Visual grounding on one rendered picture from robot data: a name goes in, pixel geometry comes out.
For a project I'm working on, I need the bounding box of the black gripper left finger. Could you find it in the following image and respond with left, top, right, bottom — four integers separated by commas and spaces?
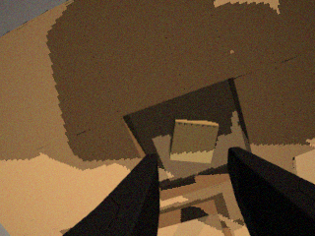
63, 153, 160, 236

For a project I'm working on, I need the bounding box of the orange puzzle board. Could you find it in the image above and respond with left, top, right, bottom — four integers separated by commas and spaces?
0, 0, 315, 236

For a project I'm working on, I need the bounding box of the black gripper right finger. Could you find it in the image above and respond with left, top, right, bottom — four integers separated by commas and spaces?
227, 147, 315, 236

